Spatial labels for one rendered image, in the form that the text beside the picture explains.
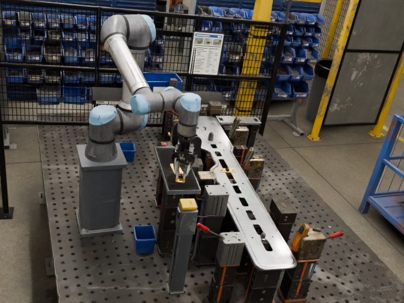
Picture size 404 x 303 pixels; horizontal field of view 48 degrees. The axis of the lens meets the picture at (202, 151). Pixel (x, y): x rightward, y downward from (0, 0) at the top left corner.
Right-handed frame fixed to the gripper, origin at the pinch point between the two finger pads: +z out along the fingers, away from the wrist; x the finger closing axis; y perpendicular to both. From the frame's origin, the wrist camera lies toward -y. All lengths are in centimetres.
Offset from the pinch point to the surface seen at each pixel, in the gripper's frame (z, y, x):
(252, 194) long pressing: 21.2, -24.6, 35.5
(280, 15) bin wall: -8, -315, 77
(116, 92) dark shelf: 18, -119, -50
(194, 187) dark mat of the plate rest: 5.1, 0.8, 6.2
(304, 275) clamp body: 36, 11, 59
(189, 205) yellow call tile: 5.1, 14.4, 5.0
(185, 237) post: 19.9, 15.4, 5.2
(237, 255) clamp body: 21.9, 20.1, 26.5
